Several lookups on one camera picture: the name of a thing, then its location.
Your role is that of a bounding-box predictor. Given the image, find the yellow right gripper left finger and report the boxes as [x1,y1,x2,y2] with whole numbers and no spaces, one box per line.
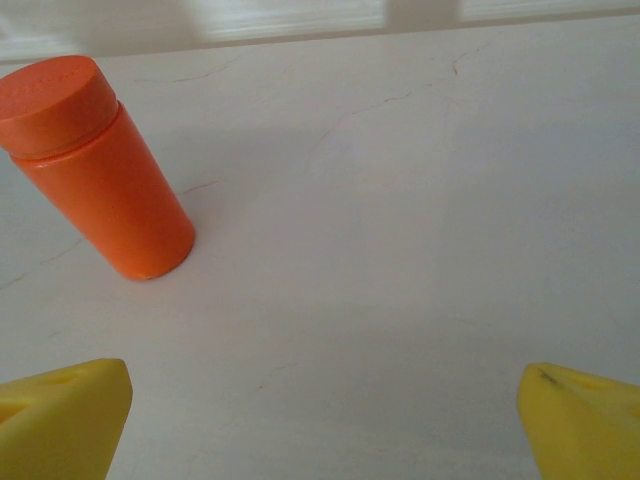
[0,357,134,480]

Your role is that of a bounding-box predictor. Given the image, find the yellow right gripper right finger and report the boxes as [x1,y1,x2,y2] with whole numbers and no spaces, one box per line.
[516,362,640,480]

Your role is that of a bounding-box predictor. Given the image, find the orange pill bottle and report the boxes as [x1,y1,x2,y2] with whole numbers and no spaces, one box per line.
[9,99,197,282]

